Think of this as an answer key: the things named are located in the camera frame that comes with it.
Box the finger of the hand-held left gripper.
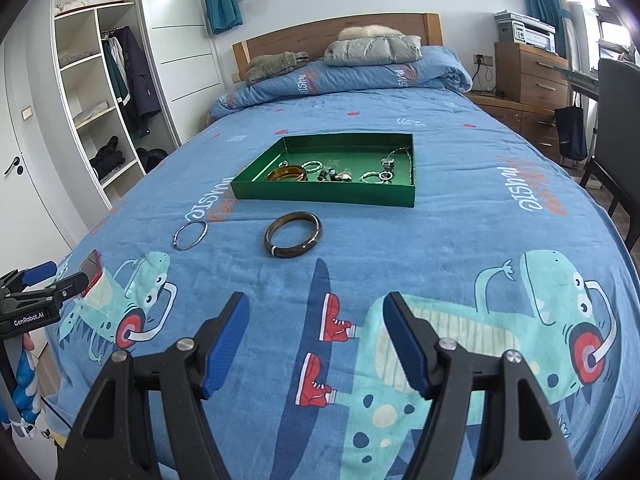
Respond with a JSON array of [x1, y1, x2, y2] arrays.
[[0, 260, 57, 292], [42, 271, 90, 306]]

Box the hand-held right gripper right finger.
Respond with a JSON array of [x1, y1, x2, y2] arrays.
[[382, 291, 583, 480]]

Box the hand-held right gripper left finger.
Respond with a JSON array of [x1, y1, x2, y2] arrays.
[[55, 291, 251, 480]]

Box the dark brown bangle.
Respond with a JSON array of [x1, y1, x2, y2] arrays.
[[264, 211, 323, 260]]

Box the thin silver bangle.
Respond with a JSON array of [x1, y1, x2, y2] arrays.
[[173, 220, 208, 251]]

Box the green tray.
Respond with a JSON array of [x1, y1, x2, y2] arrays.
[[231, 132, 417, 208]]

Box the amber bangle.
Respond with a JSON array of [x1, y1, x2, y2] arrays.
[[265, 166, 308, 182]]

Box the thin silver chain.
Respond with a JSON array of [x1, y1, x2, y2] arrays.
[[387, 146, 415, 186]]

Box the smartphone with red case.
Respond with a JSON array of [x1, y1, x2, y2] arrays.
[[80, 249, 103, 297]]

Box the white door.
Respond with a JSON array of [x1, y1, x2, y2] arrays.
[[0, 35, 96, 281]]

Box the blue printed bedspread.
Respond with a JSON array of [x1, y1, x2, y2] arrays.
[[47, 85, 640, 480]]

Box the black folded clothes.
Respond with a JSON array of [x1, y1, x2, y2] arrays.
[[90, 136, 126, 178]]

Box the black bag in wardrobe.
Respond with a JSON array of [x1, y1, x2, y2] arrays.
[[136, 147, 168, 173]]

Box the white folded cloth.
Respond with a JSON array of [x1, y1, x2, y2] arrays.
[[74, 102, 118, 123]]

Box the green and white hanging garment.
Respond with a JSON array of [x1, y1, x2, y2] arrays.
[[101, 37, 132, 106]]

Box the dark hanging coat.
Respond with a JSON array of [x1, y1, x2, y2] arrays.
[[112, 26, 162, 138]]

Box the wooden nightstand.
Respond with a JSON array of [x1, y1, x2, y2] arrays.
[[470, 91, 563, 163]]

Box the black tote bag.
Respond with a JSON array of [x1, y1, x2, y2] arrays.
[[554, 92, 588, 161]]

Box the folded blue duvet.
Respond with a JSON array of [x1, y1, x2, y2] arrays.
[[209, 45, 473, 121]]

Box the white wardrobe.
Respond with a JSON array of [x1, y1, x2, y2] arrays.
[[50, 0, 226, 211]]

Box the grey-brown folded garment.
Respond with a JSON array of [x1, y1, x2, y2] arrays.
[[245, 51, 311, 85]]

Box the wooden drawer chest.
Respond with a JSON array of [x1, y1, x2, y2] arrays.
[[494, 42, 571, 111]]

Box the grey puffer jacket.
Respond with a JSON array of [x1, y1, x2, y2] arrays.
[[323, 34, 422, 67]]

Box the dark chair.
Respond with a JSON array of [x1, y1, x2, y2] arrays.
[[580, 57, 640, 251]]

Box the wooden headboard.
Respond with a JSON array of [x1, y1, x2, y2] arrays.
[[232, 12, 443, 83]]

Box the cream fur cloth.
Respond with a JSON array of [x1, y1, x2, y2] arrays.
[[337, 25, 403, 41]]

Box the glass desk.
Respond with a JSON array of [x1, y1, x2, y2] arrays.
[[557, 67, 601, 93]]

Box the white printer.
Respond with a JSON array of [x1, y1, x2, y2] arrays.
[[495, 10, 557, 53]]

